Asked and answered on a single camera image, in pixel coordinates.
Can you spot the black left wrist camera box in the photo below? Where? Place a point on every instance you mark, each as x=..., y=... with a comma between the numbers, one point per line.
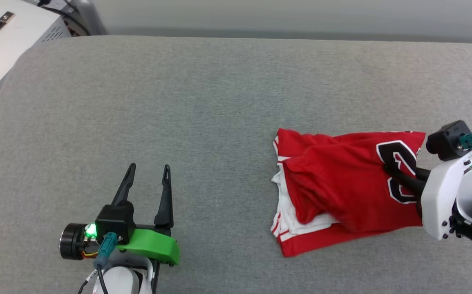
x=115, y=220

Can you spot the grey metal post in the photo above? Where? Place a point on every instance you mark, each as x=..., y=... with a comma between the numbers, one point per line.
x=90, y=16

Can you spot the red and white basketball jersey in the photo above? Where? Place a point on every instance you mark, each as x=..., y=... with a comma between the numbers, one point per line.
x=342, y=183

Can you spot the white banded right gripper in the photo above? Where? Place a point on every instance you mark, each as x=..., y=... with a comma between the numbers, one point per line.
x=440, y=200

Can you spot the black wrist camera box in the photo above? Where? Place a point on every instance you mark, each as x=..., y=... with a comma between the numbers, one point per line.
x=115, y=220
x=444, y=141

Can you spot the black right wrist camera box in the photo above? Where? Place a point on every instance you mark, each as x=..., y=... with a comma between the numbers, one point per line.
x=444, y=141

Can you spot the grey fabric sofa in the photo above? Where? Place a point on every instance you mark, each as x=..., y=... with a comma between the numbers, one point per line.
x=199, y=122

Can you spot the white metal equipment box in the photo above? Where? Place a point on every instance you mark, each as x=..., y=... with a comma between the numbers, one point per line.
x=7, y=45

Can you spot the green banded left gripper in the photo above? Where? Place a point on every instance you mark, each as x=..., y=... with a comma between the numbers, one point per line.
x=154, y=245

